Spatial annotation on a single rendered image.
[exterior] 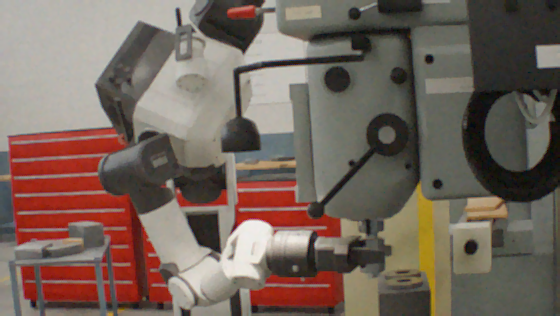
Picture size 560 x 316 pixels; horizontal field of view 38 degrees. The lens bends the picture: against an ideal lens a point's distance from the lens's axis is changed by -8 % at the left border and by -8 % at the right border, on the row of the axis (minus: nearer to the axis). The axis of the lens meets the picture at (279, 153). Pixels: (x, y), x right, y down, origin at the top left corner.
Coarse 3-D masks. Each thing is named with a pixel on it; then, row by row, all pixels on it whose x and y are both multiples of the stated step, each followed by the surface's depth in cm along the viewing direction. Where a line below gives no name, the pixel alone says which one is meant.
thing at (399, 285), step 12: (384, 276) 204; (396, 276) 200; (408, 276) 200; (420, 276) 203; (384, 288) 194; (396, 288) 190; (408, 288) 190; (420, 288) 190; (384, 300) 189; (396, 300) 188; (408, 300) 188; (420, 300) 188; (384, 312) 189; (396, 312) 189; (408, 312) 188; (420, 312) 188
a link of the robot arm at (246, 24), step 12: (228, 0) 197; (240, 0) 197; (252, 0) 198; (264, 0) 200; (216, 12) 196; (216, 24) 198; (228, 24) 198; (240, 24) 199; (252, 24) 200; (240, 36) 201
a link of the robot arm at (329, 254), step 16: (288, 240) 158; (304, 240) 157; (320, 240) 158; (336, 240) 159; (352, 240) 156; (288, 256) 157; (304, 256) 156; (320, 256) 155; (336, 256) 152; (288, 272) 158; (304, 272) 157
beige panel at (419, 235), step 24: (408, 216) 326; (432, 216) 324; (408, 240) 327; (432, 240) 324; (408, 264) 327; (432, 264) 325; (360, 288) 332; (432, 288) 325; (360, 312) 333; (432, 312) 326
